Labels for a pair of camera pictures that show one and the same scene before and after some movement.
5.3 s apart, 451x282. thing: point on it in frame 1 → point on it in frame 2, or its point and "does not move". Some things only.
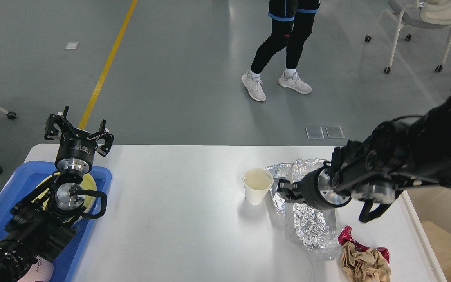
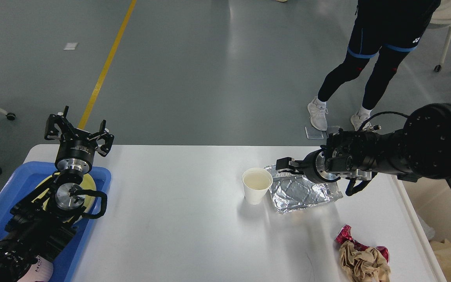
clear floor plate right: [334, 132] does not move
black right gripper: [316, 190] → [314, 167]
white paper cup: [257, 181] does not move
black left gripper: [75, 156] does not move
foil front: [311, 223] → [429, 231]
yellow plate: [88, 184] does not move
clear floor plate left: [314, 132] does not move
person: [292, 21] → [397, 27]
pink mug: [41, 271] does not move
